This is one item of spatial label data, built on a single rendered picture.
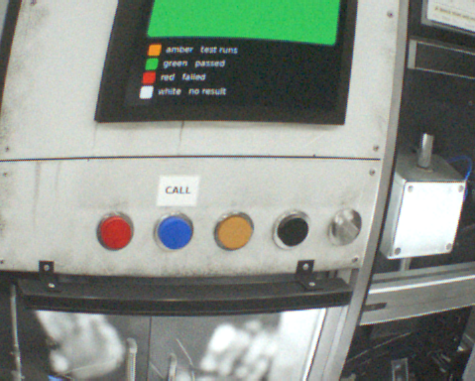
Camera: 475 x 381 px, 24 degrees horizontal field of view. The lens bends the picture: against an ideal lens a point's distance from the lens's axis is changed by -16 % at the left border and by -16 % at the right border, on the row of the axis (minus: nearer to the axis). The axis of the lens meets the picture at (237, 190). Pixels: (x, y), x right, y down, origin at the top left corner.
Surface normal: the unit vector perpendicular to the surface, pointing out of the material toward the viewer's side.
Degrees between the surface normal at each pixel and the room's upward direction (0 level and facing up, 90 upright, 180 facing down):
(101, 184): 90
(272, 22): 90
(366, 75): 90
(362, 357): 90
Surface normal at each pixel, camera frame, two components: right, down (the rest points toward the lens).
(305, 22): 0.36, 0.39
